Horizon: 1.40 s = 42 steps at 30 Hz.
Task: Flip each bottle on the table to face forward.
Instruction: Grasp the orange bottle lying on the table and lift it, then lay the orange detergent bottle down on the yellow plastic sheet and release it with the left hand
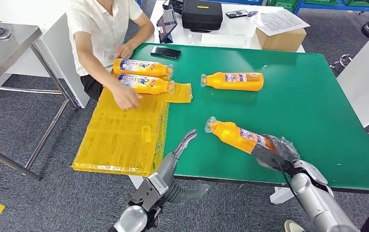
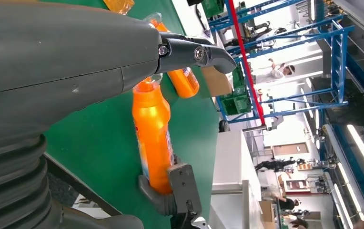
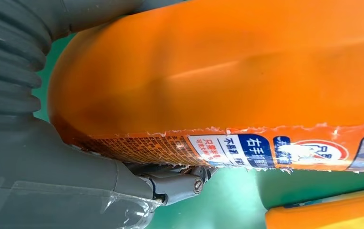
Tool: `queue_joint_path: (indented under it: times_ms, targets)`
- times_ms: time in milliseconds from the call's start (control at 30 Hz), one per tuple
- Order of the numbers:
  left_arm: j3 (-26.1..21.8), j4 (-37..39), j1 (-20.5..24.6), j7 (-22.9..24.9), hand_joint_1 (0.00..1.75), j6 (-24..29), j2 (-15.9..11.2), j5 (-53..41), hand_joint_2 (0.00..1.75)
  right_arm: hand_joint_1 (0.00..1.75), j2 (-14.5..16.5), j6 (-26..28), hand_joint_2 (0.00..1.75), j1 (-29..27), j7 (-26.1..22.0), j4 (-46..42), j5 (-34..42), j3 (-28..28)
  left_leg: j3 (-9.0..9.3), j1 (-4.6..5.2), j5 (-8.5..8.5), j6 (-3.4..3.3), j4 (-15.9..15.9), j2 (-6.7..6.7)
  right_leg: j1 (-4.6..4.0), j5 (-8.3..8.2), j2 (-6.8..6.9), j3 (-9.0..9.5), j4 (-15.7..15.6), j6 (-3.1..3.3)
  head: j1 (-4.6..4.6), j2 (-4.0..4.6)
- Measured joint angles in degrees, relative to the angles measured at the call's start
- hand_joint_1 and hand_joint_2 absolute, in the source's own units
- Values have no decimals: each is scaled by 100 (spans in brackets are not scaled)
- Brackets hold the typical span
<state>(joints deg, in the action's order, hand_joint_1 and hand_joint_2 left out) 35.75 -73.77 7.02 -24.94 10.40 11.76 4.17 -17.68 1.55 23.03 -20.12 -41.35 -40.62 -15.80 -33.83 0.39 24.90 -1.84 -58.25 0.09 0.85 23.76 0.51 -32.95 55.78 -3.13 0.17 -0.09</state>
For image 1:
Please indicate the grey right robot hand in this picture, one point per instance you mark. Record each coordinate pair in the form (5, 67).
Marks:
(287, 150)

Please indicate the black carry case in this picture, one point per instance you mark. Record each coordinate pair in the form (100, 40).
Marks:
(202, 16)

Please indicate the printed paper sheet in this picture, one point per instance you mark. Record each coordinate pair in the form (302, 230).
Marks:
(279, 22)

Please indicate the seated person's left forearm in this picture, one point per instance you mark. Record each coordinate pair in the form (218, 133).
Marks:
(141, 35)

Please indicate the seated person's right forearm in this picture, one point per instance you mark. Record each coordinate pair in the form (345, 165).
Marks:
(104, 76)

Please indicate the seated person's left hand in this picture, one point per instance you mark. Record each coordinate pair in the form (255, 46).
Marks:
(124, 51)

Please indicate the black smartphone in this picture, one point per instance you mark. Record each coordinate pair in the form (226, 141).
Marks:
(237, 13)
(165, 52)

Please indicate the yellow taped cardboard sheet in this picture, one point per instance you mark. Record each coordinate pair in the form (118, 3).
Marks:
(120, 137)

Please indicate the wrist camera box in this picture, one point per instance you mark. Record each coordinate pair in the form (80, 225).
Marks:
(149, 192)
(264, 153)

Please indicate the blue metal rack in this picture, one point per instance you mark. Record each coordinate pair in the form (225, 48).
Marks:
(332, 5)

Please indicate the brown cardboard box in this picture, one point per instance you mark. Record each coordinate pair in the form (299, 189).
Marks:
(281, 42)

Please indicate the green plastic crate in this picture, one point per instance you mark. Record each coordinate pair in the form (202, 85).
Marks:
(320, 1)
(283, 3)
(363, 2)

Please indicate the white sneaker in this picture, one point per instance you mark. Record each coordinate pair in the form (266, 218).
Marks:
(294, 226)

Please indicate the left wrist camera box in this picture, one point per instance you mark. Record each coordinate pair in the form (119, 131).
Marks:
(149, 192)

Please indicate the grey metal part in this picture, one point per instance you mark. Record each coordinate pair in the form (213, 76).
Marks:
(4, 32)

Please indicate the seated person's right hand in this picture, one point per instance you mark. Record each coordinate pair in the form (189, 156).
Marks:
(125, 97)

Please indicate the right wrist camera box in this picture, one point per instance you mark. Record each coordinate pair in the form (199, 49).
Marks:
(264, 153)

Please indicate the white table metal legs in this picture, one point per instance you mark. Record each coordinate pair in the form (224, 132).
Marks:
(367, 81)

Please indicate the seated person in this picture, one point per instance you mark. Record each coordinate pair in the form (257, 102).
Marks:
(98, 32)

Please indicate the orange detergent bottle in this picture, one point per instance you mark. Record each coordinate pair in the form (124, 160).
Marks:
(139, 67)
(218, 81)
(232, 136)
(146, 84)

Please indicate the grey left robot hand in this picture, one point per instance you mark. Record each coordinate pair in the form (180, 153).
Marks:
(167, 168)

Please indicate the tablet on stand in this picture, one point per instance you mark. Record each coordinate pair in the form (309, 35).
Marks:
(166, 24)

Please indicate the black device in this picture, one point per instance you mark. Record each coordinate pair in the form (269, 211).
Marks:
(174, 4)

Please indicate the purple key bunch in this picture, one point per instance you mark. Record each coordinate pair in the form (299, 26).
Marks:
(252, 13)

